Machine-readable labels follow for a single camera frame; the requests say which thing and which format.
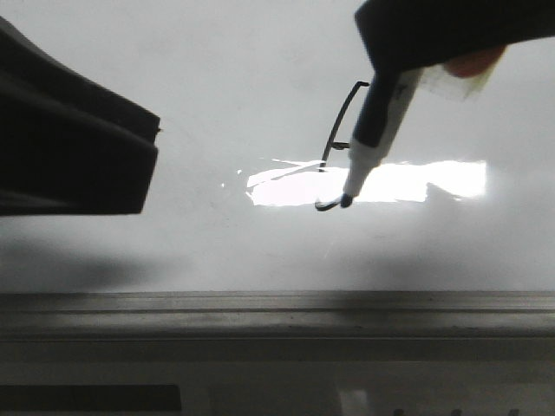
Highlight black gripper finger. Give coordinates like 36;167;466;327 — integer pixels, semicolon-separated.
354;1;554;80
1;19;160;216

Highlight white whiteboard with aluminium frame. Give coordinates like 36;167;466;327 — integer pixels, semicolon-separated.
1;1;554;341

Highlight black and white whiteboard marker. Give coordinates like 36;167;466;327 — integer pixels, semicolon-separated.
340;45;508;209

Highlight black label strip below board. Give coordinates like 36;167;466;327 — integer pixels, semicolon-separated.
1;385;182;412

